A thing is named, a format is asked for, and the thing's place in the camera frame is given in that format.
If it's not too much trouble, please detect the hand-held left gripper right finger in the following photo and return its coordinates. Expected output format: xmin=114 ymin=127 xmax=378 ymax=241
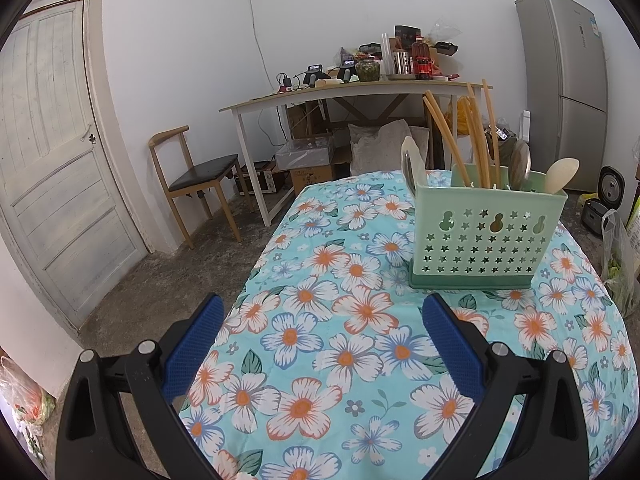
xmin=421 ymin=292 xmax=590 ymax=480

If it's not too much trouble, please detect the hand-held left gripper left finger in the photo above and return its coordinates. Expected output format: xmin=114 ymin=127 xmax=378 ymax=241
xmin=55 ymin=292 xmax=224 ymax=480

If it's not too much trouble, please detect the green plastic utensil holder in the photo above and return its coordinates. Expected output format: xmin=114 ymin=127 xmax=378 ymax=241
xmin=404 ymin=162 xmax=569 ymax=291

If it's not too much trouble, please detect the metal spoon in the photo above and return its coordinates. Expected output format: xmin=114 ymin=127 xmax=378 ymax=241
xmin=509 ymin=139 xmax=532 ymax=192

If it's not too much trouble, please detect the bundle of wooden chopsticks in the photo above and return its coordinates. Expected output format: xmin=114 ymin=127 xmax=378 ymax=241
xmin=422 ymin=78 xmax=502 ymax=191

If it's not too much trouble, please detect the floral turquoise tablecloth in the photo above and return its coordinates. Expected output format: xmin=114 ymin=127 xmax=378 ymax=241
xmin=177 ymin=169 xmax=636 ymax=480

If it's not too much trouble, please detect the wooden chair with dark seat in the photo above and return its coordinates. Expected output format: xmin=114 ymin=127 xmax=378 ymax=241
xmin=149 ymin=125 xmax=256 ymax=250

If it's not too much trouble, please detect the small toaster oven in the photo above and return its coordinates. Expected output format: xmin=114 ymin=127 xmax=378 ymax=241
xmin=235 ymin=160 xmax=281 ymax=196

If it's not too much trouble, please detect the plastic bag with orange contents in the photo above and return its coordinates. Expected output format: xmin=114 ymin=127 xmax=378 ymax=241
xmin=0 ymin=355 xmax=57 ymax=441

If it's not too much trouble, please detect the plastic bag of greens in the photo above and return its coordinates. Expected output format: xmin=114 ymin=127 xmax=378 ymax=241
xmin=600 ymin=209 xmax=640 ymax=317

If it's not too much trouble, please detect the dark electric cooker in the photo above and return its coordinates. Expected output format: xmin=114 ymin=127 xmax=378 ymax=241
xmin=580 ymin=198 xmax=615 ymax=237

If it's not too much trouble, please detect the cardboard box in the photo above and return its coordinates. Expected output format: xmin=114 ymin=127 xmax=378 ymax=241
xmin=289 ymin=160 xmax=337 ymax=196

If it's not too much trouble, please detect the grey green bag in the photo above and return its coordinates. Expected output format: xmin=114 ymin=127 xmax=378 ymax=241
xmin=492 ymin=119 xmax=523 ymax=166

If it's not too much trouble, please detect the grey cushion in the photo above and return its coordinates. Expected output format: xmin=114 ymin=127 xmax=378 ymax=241
xmin=377 ymin=120 xmax=431 ymax=171
xmin=347 ymin=122 xmax=401 ymax=176

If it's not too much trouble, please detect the clear plastic storage bin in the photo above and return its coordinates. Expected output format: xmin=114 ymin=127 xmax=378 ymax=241
xmin=275 ymin=135 xmax=337 ymax=171

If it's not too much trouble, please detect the yellow green carton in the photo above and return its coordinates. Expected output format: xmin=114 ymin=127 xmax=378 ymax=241
xmin=626 ymin=192 xmax=640 ymax=241

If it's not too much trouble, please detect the black rice cooker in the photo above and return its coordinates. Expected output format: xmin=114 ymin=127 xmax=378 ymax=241
xmin=599 ymin=165 xmax=626 ymax=211

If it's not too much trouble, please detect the white wooden door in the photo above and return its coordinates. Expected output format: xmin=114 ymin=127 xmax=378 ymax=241
xmin=0 ymin=0 xmax=150 ymax=333

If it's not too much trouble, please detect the yellow bag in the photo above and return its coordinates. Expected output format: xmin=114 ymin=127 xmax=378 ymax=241
xmin=446 ymin=96 xmax=482 ymax=136

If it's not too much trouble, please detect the white desk with wooden top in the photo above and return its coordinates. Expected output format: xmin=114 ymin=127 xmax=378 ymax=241
xmin=218 ymin=80 xmax=493 ymax=227

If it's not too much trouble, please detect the grey refrigerator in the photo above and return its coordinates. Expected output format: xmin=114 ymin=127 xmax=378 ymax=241
xmin=515 ymin=0 xmax=612 ymax=193

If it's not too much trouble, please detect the glass jar of pickles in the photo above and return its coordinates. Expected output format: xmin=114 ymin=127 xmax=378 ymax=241
xmin=356 ymin=55 xmax=382 ymax=82

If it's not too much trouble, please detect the stack of clear plastic cups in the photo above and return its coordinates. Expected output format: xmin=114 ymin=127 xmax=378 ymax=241
xmin=380 ymin=32 xmax=396 ymax=78

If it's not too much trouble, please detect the clear crinkled plastic bag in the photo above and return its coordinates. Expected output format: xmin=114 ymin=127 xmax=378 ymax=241
xmin=430 ymin=19 xmax=463 ymax=56

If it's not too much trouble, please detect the black box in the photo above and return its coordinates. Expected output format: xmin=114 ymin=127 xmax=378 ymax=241
xmin=394 ymin=25 xmax=419 ymax=51

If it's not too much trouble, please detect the thin wall cable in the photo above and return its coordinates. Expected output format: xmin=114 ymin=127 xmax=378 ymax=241
xmin=242 ymin=0 xmax=281 ymax=86

